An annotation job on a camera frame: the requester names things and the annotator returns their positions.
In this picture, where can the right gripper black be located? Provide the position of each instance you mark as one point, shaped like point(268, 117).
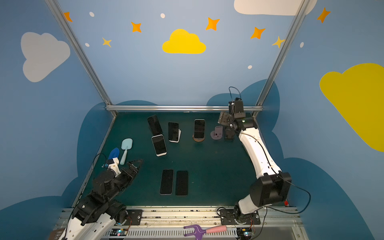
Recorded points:
point(229, 132)

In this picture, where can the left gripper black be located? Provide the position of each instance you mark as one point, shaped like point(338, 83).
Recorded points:
point(124, 174)

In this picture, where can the small black phone stand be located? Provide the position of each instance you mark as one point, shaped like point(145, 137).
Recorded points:
point(229, 133)

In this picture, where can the purple round phone stand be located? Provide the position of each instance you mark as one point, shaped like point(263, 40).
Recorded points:
point(217, 133)

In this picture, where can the purple phone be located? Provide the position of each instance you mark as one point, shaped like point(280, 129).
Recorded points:
point(167, 182)

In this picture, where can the white framed phone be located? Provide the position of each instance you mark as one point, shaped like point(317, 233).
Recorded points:
point(159, 145)

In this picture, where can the black phone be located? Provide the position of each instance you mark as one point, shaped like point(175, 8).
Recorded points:
point(154, 124)
point(173, 132)
point(182, 183)

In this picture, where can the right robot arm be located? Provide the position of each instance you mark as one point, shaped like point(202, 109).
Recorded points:
point(272, 185)

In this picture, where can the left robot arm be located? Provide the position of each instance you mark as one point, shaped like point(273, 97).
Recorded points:
point(99, 211)

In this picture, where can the phone on wooden stand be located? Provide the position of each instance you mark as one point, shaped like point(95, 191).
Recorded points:
point(199, 129)

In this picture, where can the round wooden phone stand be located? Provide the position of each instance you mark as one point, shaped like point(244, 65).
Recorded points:
point(198, 139)

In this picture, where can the black folding phone stand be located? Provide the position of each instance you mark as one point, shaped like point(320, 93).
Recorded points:
point(153, 129)

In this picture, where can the white phone stand rear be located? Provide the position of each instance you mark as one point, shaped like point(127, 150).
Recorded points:
point(179, 135)

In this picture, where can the light blue toy shovel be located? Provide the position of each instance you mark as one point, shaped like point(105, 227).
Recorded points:
point(126, 145)

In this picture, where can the purple pink toy fork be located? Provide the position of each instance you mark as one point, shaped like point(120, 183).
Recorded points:
point(198, 232)

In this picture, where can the aluminium frame rail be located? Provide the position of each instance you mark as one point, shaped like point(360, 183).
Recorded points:
point(155, 108)

